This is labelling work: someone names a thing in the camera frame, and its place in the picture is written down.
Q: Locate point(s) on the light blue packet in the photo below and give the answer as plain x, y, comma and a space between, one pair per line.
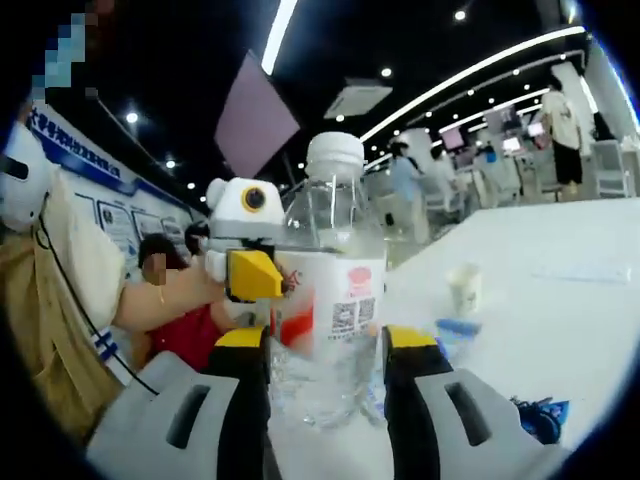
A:
457, 326

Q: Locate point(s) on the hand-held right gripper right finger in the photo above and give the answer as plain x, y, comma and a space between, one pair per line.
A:
415, 410

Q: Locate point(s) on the white paper cup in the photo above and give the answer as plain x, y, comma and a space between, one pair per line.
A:
465, 292

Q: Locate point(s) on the white flat strip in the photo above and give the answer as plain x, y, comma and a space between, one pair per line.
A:
580, 274

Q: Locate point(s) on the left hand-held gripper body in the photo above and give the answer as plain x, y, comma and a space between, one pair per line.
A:
230, 210

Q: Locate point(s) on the blue and white wall poster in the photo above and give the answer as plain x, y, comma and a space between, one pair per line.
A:
115, 220

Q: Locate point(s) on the ceiling air vent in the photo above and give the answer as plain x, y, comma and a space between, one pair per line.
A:
357, 97

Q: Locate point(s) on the white worn device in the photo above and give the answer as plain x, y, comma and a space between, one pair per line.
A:
20, 195

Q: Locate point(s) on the clear plastic water bottle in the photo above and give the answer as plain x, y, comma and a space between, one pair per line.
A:
340, 240

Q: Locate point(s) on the person's left hand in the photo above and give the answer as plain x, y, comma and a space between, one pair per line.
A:
197, 287

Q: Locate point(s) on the group of white chairs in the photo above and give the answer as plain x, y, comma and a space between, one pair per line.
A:
612, 170

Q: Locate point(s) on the pink monitor screen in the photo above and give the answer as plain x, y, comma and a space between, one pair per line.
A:
452, 139

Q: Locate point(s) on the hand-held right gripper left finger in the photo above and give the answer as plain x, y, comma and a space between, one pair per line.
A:
240, 400

